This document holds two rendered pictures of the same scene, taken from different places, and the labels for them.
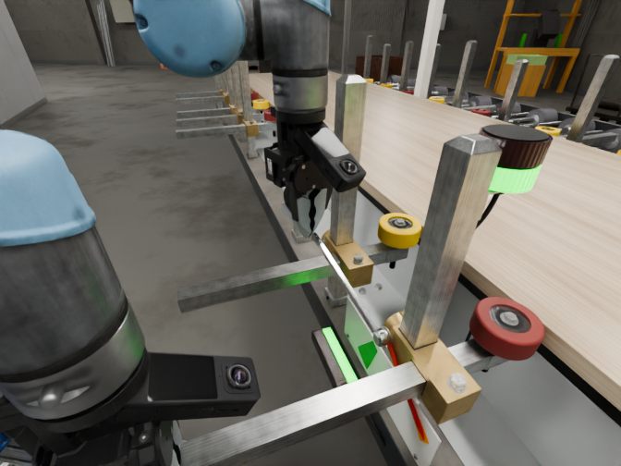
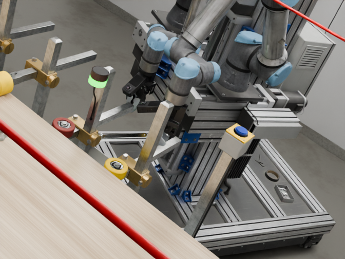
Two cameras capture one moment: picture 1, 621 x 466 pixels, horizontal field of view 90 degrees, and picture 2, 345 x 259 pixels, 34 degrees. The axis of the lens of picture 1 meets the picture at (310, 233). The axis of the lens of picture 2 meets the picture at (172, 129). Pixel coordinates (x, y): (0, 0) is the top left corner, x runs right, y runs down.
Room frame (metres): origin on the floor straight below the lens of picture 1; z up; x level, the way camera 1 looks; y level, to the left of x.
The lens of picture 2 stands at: (1.61, -1.18, 2.05)
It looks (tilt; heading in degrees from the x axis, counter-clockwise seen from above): 32 degrees down; 133
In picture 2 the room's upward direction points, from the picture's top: 23 degrees clockwise
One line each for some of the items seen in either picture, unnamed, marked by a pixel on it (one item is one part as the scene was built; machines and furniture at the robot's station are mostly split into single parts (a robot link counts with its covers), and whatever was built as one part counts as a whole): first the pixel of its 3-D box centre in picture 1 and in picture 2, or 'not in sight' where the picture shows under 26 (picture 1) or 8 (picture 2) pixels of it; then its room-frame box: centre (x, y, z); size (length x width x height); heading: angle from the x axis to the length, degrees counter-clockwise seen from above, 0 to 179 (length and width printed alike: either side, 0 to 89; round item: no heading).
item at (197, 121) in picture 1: (223, 119); not in sight; (1.62, 0.44, 0.83); 0.44 x 0.03 x 0.04; 110
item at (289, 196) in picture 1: (298, 194); not in sight; (0.44, 0.02, 1.00); 0.05 x 0.02 x 0.09; 130
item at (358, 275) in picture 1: (345, 255); (133, 171); (0.49, -0.07, 0.84); 0.14 x 0.06 x 0.05; 20
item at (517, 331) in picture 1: (496, 344); (60, 135); (0.28, -0.26, 0.85); 0.08 x 0.08 x 0.11
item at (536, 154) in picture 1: (510, 144); (99, 73); (0.29, -0.19, 1.13); 0.06 x 0.06 x 0.02
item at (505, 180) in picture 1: (502, 169); (97, 79); (0.29, -0.19, 1.10); 0.06 x 0.06 x 0.02
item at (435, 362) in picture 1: (425, 359); (82, 131); (0.26, -0.16, 0.84); 0.14 x 0.06 x 0.05; 20
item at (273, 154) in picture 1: (298, 149); (170, 115); (0.47, 0.02, 1.06); 0.09 x 0.08 x 0.12; 40
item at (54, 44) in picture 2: not in sight; (42, 93); (0.04, -0.23, 0.87); 0.04 x 0.04 x 0.48; 20
